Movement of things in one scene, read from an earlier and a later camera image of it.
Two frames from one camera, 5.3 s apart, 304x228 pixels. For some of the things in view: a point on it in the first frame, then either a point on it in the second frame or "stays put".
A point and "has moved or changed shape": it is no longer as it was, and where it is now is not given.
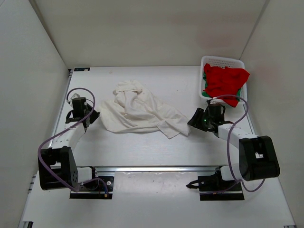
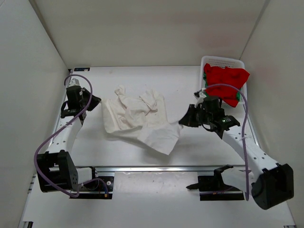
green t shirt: x=205 y=88 stays put
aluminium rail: x=156 y=169 stays put
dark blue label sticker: x=81 y=69 stays put
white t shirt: x=133 y=110 has moved or changed shape
